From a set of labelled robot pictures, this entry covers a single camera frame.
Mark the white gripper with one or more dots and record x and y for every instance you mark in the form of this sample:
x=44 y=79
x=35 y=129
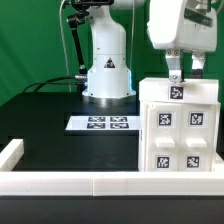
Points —
x=179 y=24

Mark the white cabinet top block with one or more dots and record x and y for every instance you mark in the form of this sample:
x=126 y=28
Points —
x=193 y=91

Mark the white cabinet door panel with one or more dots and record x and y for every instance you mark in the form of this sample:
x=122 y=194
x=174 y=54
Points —
x=197 y=137
x=162 y=137

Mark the white cabinet body box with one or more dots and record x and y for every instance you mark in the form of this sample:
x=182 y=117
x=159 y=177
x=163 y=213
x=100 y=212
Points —
x=142 y=135

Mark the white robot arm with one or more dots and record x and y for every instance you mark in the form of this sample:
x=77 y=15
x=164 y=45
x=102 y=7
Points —
x=109 y=78

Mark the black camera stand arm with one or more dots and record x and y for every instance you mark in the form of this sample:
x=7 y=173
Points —
x=74 y=21

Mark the white marker base plate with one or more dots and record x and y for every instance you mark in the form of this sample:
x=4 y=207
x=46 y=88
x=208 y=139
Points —
x=106 y=123

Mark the white U-shaped fence frame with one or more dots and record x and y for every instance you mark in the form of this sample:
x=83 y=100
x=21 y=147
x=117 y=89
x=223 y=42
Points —
x=104 y=183

